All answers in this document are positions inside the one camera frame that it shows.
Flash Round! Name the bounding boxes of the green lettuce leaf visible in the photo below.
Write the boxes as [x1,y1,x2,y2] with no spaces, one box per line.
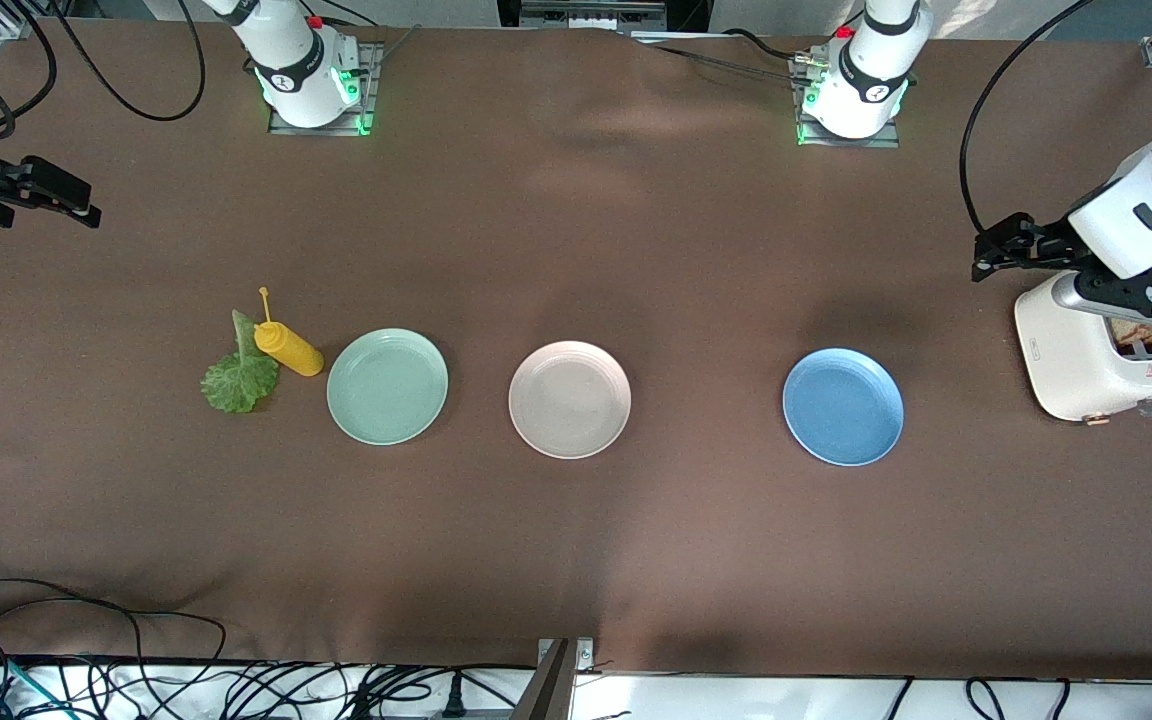
[200,309,282,415]

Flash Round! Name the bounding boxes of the yellow squeeze bottle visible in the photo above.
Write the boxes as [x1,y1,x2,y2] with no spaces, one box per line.
[253,287,326,379]

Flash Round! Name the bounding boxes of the blue plate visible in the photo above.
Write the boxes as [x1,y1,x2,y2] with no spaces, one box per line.
[782,347,906,468]

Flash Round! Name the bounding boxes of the mint green plate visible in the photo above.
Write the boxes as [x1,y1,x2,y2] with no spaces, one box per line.
[326,328,450,447]

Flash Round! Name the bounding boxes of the beige plate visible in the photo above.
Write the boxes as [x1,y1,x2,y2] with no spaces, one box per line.
[508,341,633,460]

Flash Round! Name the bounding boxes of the white toaster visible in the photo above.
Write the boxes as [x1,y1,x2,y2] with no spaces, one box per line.
[1013,270,1152,428]

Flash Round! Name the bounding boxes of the black device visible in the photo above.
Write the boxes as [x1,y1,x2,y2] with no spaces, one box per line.
[496,0,712,31]

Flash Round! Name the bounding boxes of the brown table cloth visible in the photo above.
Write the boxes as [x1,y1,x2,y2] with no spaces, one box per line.
[0,18,1152,681]

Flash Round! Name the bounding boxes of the gray power strip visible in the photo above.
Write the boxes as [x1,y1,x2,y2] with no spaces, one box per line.
[519,0,669,33]

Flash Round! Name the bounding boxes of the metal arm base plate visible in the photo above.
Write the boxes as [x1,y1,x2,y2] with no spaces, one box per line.
[267,42,384,137]
[791,55,902,149]

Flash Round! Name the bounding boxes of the long black looped cable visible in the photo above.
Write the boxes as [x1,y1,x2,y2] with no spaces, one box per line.
[0,578,229,701]

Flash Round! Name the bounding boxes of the teal cable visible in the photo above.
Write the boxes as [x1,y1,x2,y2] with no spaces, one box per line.
[0,652,72,719]

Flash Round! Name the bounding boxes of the tangled black cables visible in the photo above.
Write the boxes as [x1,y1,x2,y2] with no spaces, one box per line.
[66,655,537,720]

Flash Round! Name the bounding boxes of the gray metal bracket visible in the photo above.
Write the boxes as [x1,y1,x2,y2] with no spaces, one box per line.
[524,636,595,720]

